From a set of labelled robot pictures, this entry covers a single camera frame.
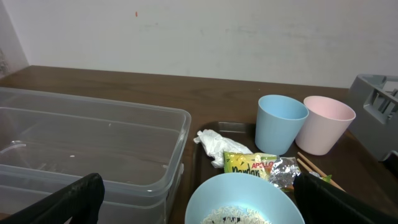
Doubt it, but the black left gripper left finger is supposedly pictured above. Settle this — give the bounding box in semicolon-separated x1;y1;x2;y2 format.
1;173;105;224

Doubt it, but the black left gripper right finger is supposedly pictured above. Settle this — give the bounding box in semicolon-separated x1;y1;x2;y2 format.
293;174;397;224

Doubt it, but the yellow green snack wrapper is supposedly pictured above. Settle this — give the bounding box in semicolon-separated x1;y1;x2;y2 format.
224;152;301;191

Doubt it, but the light blue rice bowl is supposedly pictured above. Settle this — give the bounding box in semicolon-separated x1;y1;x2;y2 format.
185;173;305;224

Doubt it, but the pink plastic cup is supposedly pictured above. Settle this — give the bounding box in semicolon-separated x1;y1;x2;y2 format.
295;96;356;156

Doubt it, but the light blue plastic cup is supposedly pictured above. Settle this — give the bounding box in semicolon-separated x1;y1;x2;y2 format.
255;95;309;156

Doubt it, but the white tissue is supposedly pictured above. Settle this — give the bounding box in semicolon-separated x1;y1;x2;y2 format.
193;129;252;168

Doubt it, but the white rice pile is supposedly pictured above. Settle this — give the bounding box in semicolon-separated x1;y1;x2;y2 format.
201;206;271;224

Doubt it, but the grey dishwasher rack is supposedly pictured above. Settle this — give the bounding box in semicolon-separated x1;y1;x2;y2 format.
345;75;397;161

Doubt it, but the wooden chopstick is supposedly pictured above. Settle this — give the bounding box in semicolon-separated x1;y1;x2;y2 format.
297;151;345;192
297;159;313;172

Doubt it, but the clear plastic bin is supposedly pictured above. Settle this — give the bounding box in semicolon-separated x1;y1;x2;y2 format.
1;88;191;223

